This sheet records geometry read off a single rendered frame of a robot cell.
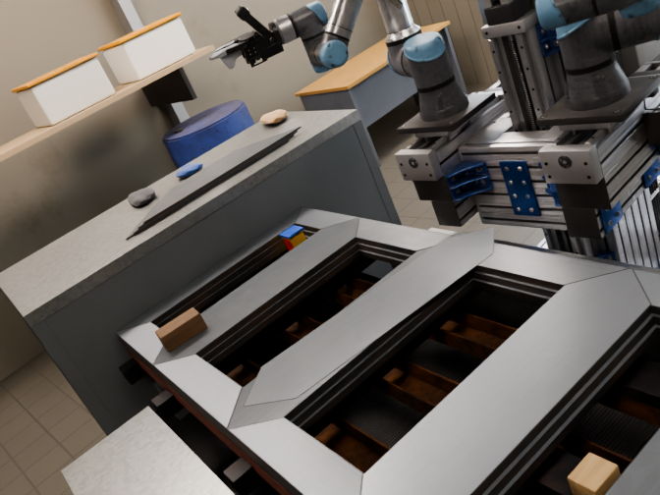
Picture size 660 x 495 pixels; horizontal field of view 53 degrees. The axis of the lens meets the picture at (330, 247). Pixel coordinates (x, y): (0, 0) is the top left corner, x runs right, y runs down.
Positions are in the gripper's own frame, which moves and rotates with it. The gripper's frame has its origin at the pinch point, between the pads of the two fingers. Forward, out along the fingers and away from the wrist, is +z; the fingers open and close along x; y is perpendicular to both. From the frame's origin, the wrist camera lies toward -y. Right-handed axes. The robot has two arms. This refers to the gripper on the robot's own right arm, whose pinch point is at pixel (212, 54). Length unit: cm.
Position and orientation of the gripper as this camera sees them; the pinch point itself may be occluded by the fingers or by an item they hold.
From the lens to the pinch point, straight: 201.3
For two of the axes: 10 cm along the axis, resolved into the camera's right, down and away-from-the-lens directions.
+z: -8.9, 4.5, -1.1
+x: -3.2, -4.3, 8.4
